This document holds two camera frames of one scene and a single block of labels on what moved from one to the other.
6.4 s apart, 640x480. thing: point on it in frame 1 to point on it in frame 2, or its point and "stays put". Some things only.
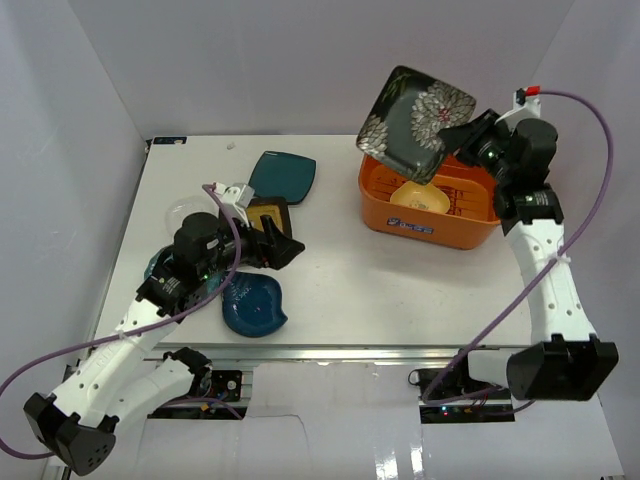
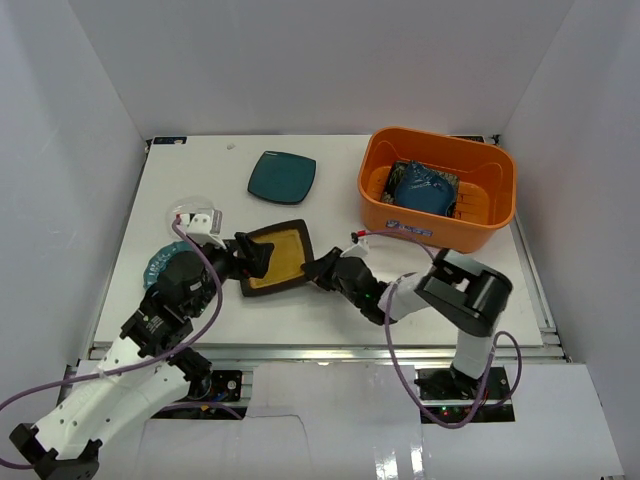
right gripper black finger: x=460 y=139 to x=321 y=269
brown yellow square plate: x=275 y=207 to x=291 y=251
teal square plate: x=284 y=175 stays put
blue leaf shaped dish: x=252 y=304 to x=422 y=188
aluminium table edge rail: x=340 y=353 stays put
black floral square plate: x=401 y=132 to x=389 y=193
